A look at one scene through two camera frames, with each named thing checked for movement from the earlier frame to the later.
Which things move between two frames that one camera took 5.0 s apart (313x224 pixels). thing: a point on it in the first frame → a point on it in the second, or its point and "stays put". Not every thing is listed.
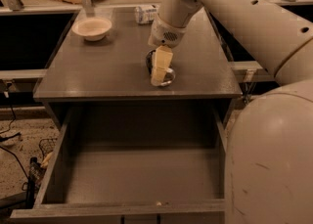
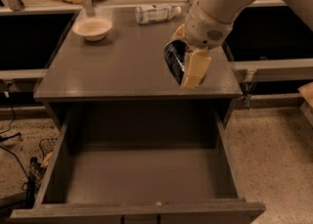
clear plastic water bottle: [145, 14] stays put
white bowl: [93, 28] stays put
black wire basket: [46, 146] stays put
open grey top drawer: [133, 164] stays put
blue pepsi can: [169, 75] → [175, 55]
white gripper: [163, 33] → [203, 29]
